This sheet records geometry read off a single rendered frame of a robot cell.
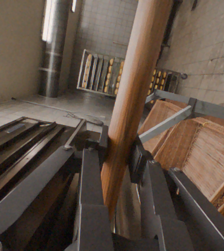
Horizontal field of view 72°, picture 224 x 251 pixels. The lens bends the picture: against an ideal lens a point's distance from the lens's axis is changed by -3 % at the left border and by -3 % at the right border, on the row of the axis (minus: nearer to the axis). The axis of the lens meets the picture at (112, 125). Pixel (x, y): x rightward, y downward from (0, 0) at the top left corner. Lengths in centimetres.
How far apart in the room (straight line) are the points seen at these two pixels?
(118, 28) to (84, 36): 102
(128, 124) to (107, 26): 520
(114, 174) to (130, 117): 6
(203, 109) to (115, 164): 45
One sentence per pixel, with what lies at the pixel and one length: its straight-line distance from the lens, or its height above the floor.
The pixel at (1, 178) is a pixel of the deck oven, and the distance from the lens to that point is 101.
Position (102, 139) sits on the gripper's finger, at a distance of 15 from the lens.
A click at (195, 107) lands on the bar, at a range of 56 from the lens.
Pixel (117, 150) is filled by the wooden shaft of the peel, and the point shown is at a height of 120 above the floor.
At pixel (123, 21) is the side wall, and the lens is 537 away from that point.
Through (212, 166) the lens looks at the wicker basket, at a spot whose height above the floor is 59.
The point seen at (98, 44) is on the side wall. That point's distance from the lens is 522.
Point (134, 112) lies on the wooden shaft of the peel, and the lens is 15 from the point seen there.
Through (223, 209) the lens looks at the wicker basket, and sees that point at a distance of 67.
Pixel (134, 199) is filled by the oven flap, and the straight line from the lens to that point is 94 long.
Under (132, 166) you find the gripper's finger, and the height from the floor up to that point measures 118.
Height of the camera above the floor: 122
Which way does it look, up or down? 3 degrees down
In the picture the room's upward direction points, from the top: 78 degrees counter-clockwise
